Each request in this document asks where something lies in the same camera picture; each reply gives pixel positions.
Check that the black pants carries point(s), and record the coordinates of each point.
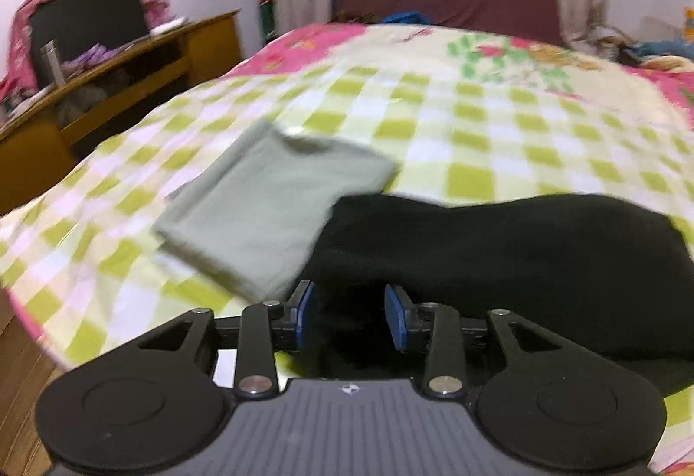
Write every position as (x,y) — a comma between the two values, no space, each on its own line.
(488,259)

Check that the purple packet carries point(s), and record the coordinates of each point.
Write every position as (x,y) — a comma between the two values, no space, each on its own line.
(92,56)

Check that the green box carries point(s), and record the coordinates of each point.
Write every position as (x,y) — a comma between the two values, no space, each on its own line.
(267,21)

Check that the orange bottles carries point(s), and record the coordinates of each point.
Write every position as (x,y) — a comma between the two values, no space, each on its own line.
(688,23)

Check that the grey-green folded cloth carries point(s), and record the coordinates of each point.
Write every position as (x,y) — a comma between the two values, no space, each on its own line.
(260,205)

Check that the pile of clothes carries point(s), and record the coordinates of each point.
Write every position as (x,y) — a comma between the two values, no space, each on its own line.
(607,42)

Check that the checkered printed bed cover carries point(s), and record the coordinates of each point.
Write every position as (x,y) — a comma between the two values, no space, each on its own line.
(434,118)

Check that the blue garment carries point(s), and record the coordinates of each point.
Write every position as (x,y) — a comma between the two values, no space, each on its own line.
(667,48)

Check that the wooden desk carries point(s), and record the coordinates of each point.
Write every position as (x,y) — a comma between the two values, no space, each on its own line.
(162,59)

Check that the blue cloth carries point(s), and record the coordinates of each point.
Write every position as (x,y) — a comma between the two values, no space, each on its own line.
(406,17)

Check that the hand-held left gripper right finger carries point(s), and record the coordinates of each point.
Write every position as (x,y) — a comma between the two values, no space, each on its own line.
(396,319)

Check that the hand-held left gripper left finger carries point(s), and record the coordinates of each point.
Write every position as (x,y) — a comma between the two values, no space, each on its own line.
(305,313)

